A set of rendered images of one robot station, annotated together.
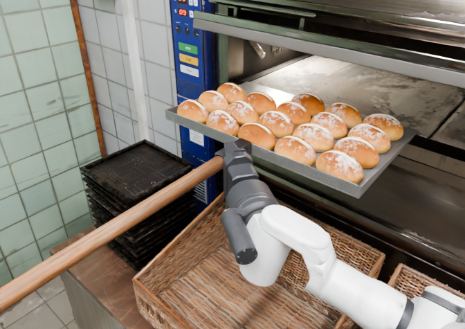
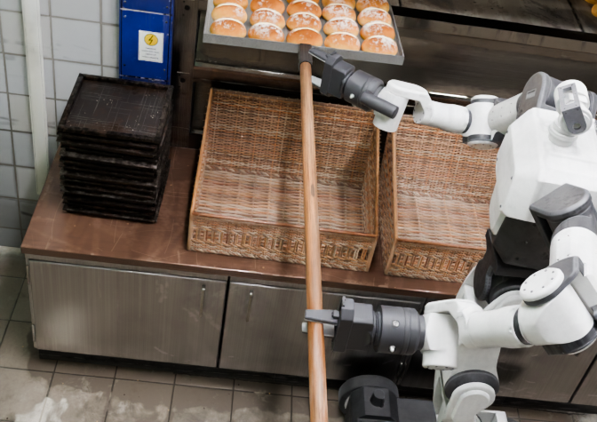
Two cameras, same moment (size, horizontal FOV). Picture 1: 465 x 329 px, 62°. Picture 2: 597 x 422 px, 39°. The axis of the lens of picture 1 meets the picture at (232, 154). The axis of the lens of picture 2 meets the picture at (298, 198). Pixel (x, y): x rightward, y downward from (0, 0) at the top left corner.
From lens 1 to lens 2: 171 cm
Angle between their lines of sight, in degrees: 39
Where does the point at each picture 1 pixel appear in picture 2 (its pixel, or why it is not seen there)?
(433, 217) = (413, 67)
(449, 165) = (423, 25)
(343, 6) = not seen: outside the picture
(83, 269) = (88, 245)
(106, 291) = (137, 250)
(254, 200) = (374, 82)
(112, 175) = (100, 123)
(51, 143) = not seen: outside the picture
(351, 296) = (445, 115)
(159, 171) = (143, 103)
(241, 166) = (341, 64)
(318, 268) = (429, 106)
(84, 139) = not seen: outside the picture
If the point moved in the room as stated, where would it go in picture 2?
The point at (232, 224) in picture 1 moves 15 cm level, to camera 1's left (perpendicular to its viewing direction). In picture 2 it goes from (376, 99) to (331, 116)
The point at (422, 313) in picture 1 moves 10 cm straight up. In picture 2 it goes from (478, 109) to (489, 76)
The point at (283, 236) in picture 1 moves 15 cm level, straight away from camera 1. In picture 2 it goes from (409, 94) to (376, 63)
